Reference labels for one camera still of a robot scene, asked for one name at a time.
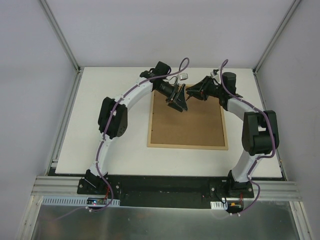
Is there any wooden picture frame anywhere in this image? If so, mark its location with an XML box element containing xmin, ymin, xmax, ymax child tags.
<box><xmin>147</xmin><ymin>91</ymin><xmax>229</xmax><ymax>151</ymax></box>

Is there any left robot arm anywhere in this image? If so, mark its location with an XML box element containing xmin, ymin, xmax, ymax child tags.
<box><xmin>83</xmin><ymin>57</ymin><xmax>190</xmax><ymax>195</ymax></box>

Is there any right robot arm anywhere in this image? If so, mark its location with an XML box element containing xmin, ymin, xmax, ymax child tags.
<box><xmin>186</xmin><ymin>72</ymin><xmax>279</xmax><ymax>198</ymax></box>

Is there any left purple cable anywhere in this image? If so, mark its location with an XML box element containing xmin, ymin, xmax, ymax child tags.
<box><xmin>49</xmin><ymin>57</ymin><xmax>190</xmax><ymax>221</ymax></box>

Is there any right aluminium corner post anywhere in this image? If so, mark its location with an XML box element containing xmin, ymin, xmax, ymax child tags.
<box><xmin>252</xmin><ymin>0</ymin><xmax>303</xmax><ymax>73</ymax></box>

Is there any aluminium corner post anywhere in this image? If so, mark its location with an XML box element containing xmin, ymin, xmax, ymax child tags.
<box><xmin>38</xmin><ymin>0</ymin><xmax>81</xmax><ymax>72</ymax></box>
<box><xmin>252</xmin><ymin>0</ymin><xmax>303</xmax><ymax>73</ymax></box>

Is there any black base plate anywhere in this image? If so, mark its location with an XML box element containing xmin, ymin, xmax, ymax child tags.
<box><xmin>77</xmin><ymin>172</ymin><xmax>254</xmax><ymax>209</ymax></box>

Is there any left aluminium corner post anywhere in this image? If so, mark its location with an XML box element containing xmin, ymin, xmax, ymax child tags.
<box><xmin>38</xmin><ymin>0</ymin><xmax>81</xmax><ymax>72</ymax></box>

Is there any right white cable duct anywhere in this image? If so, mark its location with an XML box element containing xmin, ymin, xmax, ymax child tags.
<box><xmin>210</xmin><ymin>201</ymin><xmax>228</xmax><ymax>211</ymax></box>

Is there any white cable duct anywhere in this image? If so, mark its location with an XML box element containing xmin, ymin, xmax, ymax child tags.
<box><xmin>210</xmin><ymin>201</ymin><xmax>228</xmax><ymax>211</ymax></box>
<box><xmin>42</xmin><ymin>196</ymin><xmax>120</xmax><ymax>208</ymax></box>

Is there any aluminium rail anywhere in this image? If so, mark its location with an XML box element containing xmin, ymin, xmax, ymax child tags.
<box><xmin>31</xmin><ymin>174</ymin><xmax>83</xmax><ymax>197</ymax></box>

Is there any left white cable duct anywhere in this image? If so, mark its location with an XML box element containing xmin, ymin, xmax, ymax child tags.
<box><xmin>42</xmin><ymin>196</ymin><xmax>120</xmax><ymax>208</ymax></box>

